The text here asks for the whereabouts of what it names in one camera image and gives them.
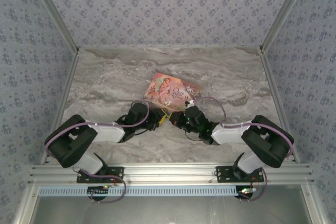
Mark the base circuit board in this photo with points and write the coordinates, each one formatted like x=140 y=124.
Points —
x=245 y=191
x=98 y=190

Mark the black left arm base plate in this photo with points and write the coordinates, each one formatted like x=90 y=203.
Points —
x=115 y=172

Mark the left base circuit board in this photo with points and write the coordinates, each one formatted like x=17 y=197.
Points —
x=98 y=190

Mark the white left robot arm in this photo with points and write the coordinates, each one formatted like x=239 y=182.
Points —
x=105 y=132

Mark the pink book-shaped box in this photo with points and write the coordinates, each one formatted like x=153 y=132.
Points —
x=170 y=90

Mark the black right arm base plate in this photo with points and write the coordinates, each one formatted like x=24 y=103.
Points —
x=223 y=174

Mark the aluminium mounting rail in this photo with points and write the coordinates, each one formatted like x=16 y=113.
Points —
x=170 y=172

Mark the aluminium frame post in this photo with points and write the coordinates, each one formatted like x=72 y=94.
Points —
x=54 y=11
x=284 y=11

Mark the aluminium table side rail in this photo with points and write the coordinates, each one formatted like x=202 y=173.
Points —
x=270 y=77
x=70 y=77

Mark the right base circuit board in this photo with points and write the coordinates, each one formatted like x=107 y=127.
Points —
x=245 y=191

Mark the grey metal sheet panel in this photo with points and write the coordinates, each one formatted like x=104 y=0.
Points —
x=157 y=211

